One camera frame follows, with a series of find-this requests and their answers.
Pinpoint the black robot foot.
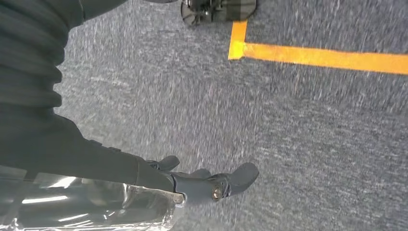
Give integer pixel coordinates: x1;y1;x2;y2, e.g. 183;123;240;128
180;0;257;27

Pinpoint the yellow floor tape piece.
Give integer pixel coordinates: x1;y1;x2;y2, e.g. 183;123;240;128
228;20;408;76

